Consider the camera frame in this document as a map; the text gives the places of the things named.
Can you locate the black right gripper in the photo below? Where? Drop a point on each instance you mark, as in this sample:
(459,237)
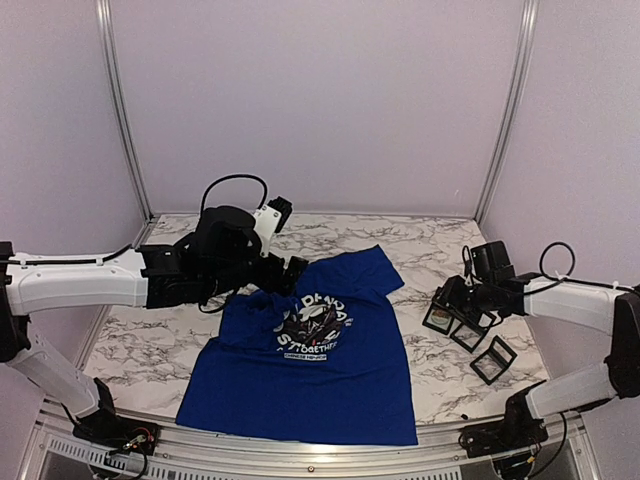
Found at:
(449,290)

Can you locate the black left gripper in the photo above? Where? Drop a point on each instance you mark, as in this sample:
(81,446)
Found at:
(270,281)

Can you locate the green round brooch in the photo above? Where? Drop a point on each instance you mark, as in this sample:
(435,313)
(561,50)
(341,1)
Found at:
(440,317)

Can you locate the blue panda print t-shirt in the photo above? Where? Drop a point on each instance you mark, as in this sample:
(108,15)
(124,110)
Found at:
(325,364)

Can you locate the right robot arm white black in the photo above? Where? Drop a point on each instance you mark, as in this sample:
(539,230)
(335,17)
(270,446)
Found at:
(490,286)

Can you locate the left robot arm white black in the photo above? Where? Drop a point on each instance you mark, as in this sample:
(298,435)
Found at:
(228,250)

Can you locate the black display box middle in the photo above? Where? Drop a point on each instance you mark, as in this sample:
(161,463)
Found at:
(469,337)

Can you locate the black display box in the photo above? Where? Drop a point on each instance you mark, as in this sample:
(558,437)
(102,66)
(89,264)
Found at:
(492,363)
(469,337)
(447,329)

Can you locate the black display box left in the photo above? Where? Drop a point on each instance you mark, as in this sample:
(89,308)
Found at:
(447,329)

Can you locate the black display box right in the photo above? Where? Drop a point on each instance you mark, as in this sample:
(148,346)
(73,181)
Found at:
(492,363)

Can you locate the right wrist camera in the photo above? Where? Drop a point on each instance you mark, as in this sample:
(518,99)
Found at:
(468,271)

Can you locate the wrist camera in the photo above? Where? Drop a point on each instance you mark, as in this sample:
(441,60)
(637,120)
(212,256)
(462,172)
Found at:
(270,220)
(468,271)

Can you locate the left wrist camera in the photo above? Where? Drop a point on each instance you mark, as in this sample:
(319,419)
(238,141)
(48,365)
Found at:
(270,220)

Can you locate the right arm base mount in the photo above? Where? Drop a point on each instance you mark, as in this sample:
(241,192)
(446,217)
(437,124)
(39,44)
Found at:
(500,436)

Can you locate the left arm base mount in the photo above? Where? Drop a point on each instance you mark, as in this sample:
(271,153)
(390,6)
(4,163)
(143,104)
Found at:
(121,434)

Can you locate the right aluminium corner post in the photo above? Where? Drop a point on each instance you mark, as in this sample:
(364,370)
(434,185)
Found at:
(515,91)

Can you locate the aluminium corner post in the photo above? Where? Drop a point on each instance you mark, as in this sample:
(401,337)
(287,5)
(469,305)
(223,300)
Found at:
(515,91)
(108,39)

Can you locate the left aluminium corner post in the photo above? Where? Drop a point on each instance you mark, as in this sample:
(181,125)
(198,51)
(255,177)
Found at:
(108,39)

